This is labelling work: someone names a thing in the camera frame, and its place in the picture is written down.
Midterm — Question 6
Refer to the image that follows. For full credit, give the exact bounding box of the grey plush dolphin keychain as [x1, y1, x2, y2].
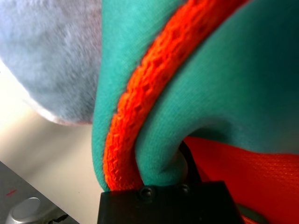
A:
[0, 0, 104, 127]

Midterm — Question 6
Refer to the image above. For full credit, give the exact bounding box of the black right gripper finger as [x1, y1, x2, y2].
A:
[179, 141, 203, 185]

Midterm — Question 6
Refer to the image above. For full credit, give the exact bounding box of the teal and orange backpack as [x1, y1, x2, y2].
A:
[92, 0, 299, 224]

